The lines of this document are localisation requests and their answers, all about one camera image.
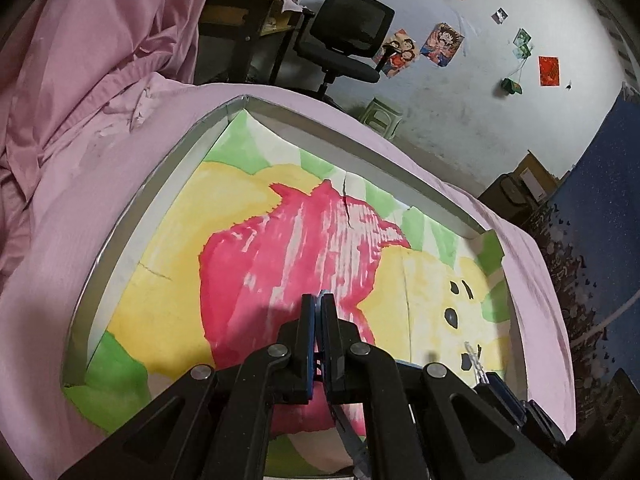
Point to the green photo cards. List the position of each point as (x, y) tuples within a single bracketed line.
[(523, 42)]

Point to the pink bedsheet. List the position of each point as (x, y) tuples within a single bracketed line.
[(55, 240)]

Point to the wooden desk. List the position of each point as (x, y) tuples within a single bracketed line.
[(235, 15)]

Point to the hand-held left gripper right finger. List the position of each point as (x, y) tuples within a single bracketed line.
[(332, 345)]

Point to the shallow cardboard tray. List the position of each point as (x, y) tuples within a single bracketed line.
[(150, 195)]

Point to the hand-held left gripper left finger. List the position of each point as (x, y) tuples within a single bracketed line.
[(302, 345)]

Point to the cardboard box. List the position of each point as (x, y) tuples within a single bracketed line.
[(520, 185)]

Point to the blue starry curtain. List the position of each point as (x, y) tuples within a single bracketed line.
[(595, 240)]

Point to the green plastic stool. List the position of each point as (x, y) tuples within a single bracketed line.
[(380, 117)]

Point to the cartoon group wall poster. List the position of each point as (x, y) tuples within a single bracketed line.
[(400, 52)]

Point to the red wall paper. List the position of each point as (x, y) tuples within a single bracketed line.
[(549, 71)]

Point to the small wall photo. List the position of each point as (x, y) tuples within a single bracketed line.
[(499, 16)]

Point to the cartoon boy wall poster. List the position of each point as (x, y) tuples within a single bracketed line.
[(442, 44)]

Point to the black office chair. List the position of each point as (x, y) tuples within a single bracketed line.
[(345, 25)]

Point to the green hanging ornament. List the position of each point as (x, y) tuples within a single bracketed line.
[(512, 86)]

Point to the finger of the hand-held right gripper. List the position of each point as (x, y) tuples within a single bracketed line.
[(500, 396)]

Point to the pink curtain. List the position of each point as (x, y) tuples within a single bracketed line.
[(85, 50)]

